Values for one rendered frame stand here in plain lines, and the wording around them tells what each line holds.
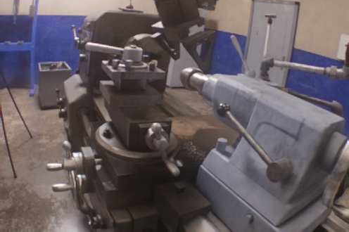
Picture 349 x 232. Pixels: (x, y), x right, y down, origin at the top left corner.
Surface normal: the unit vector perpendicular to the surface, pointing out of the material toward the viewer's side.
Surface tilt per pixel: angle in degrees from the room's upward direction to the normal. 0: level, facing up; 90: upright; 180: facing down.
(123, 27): 90
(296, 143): 76
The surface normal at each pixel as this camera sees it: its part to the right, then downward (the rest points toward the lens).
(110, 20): 0.49, 0.33
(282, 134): -0.80, -0.20
